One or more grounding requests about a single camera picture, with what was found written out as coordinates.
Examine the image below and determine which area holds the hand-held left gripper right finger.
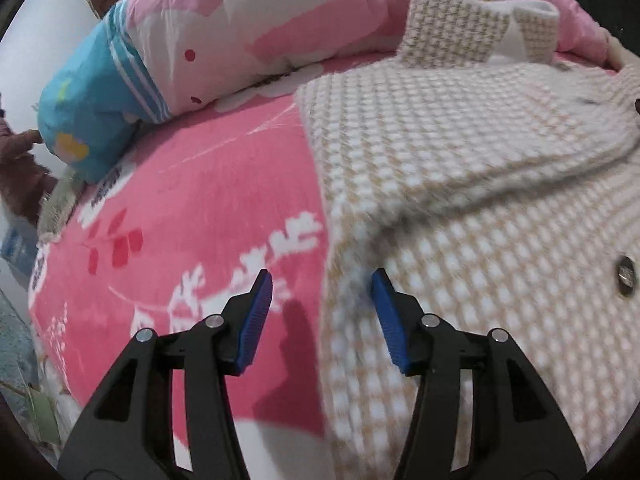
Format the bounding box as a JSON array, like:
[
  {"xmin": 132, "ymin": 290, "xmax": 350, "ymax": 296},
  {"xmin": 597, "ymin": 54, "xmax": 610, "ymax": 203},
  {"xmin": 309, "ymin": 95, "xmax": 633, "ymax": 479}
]
[{"xmin": 371, "ymin": 267, "xmax": 587, "ymax": 480}]

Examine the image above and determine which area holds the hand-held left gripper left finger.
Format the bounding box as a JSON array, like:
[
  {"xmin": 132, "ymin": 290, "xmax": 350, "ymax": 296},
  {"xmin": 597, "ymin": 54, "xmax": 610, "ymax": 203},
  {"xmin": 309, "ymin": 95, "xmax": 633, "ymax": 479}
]
[{"xmin": 57, "ymin": 269, "xmax": 274, "ymax": 480}]

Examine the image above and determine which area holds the beige white checkered coat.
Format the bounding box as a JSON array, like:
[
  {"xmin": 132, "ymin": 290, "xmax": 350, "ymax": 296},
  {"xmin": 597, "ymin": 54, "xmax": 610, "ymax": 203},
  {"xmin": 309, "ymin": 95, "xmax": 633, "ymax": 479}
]
[{"xmin": 295, "ymin": 0, "xmax": 640, "ymax": 480}]

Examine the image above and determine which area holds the pink floral blanket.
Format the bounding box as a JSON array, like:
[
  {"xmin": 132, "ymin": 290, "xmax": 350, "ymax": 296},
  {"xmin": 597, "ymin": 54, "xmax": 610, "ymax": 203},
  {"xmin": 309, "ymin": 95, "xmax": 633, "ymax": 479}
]
[{"xmin": 27, "ymin": 50, "xmax": 618, "ymax": 480}]

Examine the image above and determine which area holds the grey-green fuzzy cloth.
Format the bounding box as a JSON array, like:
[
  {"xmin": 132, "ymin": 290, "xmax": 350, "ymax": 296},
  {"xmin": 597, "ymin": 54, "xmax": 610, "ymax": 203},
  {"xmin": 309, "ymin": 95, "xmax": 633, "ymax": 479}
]
[{"xmin": 37, "ymin": 167, "xmax": 88, "ymax": 241}]

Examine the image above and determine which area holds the grey patterned bed sheet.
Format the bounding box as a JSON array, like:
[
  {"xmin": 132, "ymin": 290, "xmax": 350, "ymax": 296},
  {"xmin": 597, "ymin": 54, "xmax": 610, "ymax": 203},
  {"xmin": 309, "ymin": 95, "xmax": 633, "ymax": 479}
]
[{"xmin": 0, "ymin": 290, "xmax": 86, "ymax": 451}]

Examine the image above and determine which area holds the blue packet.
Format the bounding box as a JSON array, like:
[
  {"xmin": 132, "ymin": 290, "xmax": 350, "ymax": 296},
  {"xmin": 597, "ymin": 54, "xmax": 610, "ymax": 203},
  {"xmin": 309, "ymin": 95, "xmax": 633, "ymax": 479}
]
[{"xmin": 0, "ymin": 220, "xmax": 38, "ymax": 276}]

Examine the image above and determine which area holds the brown fuzzy cloth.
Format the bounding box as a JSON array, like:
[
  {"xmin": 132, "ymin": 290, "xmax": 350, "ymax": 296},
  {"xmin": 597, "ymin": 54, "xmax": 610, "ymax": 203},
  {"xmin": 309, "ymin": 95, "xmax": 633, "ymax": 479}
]
[{"xmin": 0, "ymin": 117, "xmax": 58, "ymax": 226}]

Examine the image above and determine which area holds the pink and blue quilt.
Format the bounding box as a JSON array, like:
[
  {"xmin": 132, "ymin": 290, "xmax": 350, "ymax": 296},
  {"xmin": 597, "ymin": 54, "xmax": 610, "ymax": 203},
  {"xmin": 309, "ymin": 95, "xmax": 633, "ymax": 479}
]
[{"xmin": 37, "ymin": 0, "xmax": 616, "ymax": 183}]

